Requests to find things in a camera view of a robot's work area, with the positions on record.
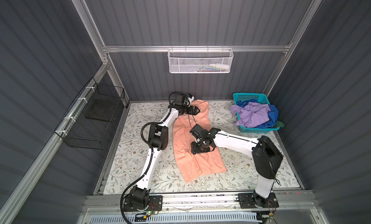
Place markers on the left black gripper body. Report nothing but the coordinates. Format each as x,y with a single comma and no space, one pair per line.
188,110

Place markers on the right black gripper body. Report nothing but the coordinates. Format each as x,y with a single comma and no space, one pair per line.
197,147

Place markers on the peach orange t-shirt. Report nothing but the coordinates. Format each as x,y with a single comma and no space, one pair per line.
189,160

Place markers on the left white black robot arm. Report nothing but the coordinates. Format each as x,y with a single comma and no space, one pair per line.
156,136

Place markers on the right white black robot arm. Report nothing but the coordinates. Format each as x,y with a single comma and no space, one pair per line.
266,156

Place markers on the purple t-shirt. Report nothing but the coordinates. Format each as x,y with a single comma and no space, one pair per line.
251,115

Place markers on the white bottle in basket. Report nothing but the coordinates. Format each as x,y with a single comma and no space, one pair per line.
221,67

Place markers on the floral patterned table mat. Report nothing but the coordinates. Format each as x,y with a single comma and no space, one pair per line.
131,155

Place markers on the teal plastic laundry basket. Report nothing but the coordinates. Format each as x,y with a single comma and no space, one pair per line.
260,98

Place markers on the blue t-shirt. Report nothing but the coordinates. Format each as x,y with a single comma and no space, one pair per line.
273,114

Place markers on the dark green garment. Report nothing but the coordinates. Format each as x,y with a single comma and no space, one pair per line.
279,124

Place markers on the white ventilation grille strip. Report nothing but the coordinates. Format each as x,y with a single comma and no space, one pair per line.
198,217

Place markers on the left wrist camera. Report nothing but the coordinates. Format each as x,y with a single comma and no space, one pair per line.
183,99

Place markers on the white wire mesh basket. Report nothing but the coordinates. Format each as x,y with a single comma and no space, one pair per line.
197,60

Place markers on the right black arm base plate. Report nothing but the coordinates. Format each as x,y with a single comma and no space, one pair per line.
246,200

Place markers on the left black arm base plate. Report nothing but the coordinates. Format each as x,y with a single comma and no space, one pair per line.
153,203

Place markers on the black wire basket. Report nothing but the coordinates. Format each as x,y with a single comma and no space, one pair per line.
95,117

